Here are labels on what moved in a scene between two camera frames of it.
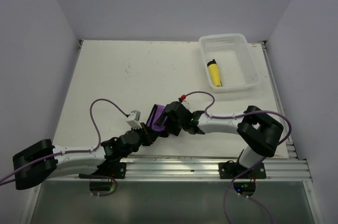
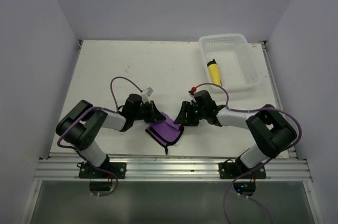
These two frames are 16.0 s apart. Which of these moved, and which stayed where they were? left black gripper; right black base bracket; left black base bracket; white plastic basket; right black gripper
Moved: right black gripper; left black gripper
Stayed: right black base bracket; white plastic basket; left black base bracket
